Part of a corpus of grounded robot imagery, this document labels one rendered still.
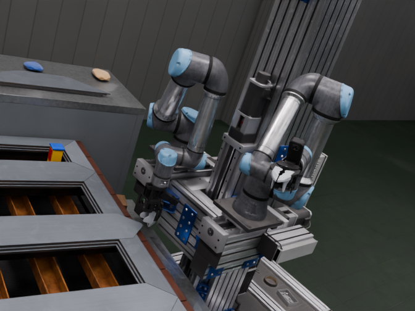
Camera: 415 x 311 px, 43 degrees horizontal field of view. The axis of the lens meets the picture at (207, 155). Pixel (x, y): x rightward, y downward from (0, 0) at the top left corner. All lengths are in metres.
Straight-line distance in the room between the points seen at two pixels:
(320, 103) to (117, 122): 1.31
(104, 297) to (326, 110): 1.03
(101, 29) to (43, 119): 2.42
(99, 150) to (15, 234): 1.06
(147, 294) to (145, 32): 3.79
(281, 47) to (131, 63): 3.26
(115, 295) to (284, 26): 1.28
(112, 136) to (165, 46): 2.74
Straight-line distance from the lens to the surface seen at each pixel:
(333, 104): 1.98
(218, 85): 2.09
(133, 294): 1.89
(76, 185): 2.47
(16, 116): 2.75
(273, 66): 2.31
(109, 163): 3.04
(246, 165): 1.85
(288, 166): 1.63
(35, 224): 2.11
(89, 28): 5.03
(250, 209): 2.17
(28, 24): 4.77
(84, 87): 2.96
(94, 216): 2.23
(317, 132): 2.03
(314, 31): 2.21
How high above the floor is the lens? 2.02
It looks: 22 degrees down
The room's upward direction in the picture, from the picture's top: 19 degrees clockwise
